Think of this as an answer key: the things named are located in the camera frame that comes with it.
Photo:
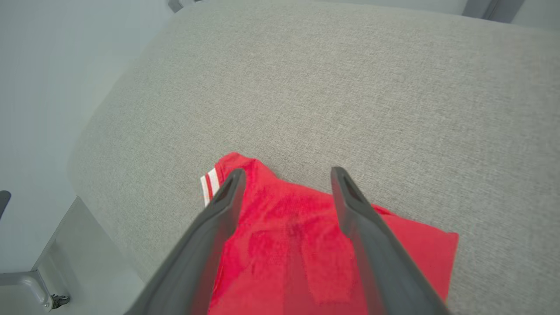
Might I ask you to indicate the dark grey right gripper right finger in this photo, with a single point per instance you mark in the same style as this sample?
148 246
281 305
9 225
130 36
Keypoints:
380 262

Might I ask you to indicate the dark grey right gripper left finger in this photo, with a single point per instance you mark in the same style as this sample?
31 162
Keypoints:
197 253

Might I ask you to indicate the red basketball jersey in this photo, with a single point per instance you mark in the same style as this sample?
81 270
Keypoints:
288 245

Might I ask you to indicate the grey rail foot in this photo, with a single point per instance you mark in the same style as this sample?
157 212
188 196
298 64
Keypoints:
60 301

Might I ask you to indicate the grey floor rail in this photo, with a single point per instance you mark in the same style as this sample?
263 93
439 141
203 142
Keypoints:
24 291

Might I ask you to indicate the grey double partition post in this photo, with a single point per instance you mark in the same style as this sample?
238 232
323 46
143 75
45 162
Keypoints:
177 4

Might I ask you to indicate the grey slanted partition post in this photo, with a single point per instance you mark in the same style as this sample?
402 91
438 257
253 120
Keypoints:
494 8

